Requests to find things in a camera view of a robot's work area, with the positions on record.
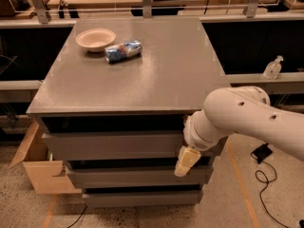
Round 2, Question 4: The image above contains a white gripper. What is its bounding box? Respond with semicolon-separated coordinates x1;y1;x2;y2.
174;113;219;177

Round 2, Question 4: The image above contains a grey top drawer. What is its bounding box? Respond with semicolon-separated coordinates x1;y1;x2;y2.
42;131;183;161

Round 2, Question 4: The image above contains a grey drawer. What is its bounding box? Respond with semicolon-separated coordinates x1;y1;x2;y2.
42;131;183;161
67;166;213;189
83;190;203;207

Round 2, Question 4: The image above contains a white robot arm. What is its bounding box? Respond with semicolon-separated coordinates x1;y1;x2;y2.
174;86;304;177

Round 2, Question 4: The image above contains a grey bottom drawer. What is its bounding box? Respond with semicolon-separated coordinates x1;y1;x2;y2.
83;190;203;207

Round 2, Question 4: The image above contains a grey drawer cabinet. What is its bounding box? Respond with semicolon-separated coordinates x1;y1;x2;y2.
28;17;229;194

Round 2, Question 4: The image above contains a grey middle drawer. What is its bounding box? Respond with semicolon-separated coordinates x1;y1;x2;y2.
67;166;213;189

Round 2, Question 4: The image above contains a black power adapter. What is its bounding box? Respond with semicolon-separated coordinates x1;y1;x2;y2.
251;143;273;163

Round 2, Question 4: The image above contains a clear sanitizer pump bottle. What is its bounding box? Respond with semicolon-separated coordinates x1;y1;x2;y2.
263;55;283;80

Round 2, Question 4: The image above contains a blue silver soda can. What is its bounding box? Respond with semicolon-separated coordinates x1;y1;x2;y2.
104;40;143;63

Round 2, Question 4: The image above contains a cardboard box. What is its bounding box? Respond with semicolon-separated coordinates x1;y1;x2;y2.
9;122;82;194

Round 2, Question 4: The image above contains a white bowl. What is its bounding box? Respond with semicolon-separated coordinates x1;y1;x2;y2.
76;28;116;52

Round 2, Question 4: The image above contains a black floor cable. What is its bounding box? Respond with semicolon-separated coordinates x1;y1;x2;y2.
253;160;291;228

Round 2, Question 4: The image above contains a black cable under cabinet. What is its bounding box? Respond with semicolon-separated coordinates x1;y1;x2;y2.
66;205;88;228

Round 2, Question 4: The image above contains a metal railing frame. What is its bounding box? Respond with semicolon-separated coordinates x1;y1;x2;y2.
0;0;304;28

